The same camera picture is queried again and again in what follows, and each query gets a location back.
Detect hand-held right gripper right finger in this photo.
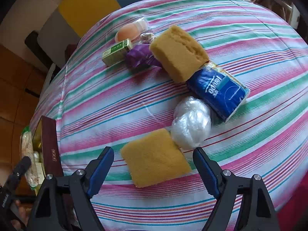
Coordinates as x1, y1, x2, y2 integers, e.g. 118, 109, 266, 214
192, 147, 282, 231

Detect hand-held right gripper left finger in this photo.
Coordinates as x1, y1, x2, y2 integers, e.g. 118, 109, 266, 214
26, 146, 115, 231

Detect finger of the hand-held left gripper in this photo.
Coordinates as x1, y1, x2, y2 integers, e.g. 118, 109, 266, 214
0, 156, 32, 200

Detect maroon and gold tin box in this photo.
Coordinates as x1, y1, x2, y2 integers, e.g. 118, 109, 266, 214
31, 115, 65, 177

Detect balled clear plastic bags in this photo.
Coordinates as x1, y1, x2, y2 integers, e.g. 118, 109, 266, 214
170, 96, 212, 150

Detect small yellow sponge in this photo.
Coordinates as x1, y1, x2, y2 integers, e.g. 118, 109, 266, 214
120, 128, 193, 188

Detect purple snack packet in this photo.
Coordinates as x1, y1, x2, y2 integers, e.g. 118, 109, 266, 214
144, 53, 162, 68
125, 44, 148, 68

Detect green carton box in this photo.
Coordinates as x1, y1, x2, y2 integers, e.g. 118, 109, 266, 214
101, 38, 133, 66

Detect large yellow sponge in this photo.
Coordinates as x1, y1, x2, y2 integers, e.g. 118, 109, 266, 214
149, 25, 210, 83

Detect person's left hand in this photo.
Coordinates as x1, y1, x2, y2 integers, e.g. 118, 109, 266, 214
12, 199, 30, 229

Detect clear oat snack packet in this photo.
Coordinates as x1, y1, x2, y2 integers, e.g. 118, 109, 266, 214
20, 127, 34, 188

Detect wooden cabinet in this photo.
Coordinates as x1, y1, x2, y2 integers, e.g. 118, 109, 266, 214
0, 44, 49, 198

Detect blue tissue pack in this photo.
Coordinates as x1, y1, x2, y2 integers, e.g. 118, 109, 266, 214
186, 61, 251, 122

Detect dark brown seat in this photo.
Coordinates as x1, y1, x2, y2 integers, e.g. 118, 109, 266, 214
64, 44, 78, 61

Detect small crumpled wrapper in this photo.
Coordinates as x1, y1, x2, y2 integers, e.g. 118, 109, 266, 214
140, 32, 157, 45

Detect grey floor mat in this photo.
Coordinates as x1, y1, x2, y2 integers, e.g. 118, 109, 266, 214
38, 11, 81, 62

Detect white wrapped round object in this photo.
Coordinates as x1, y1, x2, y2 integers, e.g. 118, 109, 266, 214
132, 18, 149, 33

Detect yellow floor mat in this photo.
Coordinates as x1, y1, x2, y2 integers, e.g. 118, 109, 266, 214
58, 0, 122, 39

